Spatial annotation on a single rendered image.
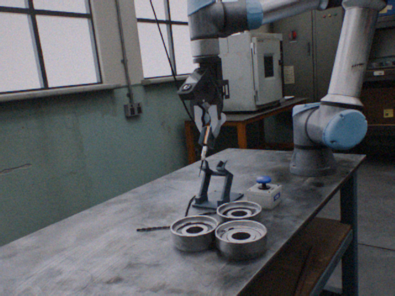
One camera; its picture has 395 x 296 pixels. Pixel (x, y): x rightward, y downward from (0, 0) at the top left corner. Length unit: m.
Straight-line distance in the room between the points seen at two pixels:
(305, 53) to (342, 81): 3.55
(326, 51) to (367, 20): 3.44
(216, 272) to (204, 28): 0.58
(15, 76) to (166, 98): 1.25
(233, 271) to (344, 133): 0.55
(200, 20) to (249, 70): 2.09
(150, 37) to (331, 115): 2.28
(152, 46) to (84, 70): 0.73
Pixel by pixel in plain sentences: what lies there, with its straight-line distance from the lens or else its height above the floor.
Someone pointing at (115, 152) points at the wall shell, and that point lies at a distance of 2.71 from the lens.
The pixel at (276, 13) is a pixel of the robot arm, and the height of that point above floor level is 1.31.
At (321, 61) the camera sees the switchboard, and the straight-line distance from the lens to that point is 4.59.
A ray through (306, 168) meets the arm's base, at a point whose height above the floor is 0.83.
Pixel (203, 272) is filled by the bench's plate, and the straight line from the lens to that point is 0.71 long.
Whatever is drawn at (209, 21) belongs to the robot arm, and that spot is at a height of 1.28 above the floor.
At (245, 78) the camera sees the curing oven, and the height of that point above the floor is 1.08.
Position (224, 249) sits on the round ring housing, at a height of 0.82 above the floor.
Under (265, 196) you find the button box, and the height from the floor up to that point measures 0.84.
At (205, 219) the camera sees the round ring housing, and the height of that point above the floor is 0.83.
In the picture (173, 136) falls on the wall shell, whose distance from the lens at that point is 3.17.
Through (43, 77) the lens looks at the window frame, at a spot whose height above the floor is 1.23.
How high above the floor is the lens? 1.16
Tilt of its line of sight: 12 degrees down
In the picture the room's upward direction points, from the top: 6 degrees counter-clockwise
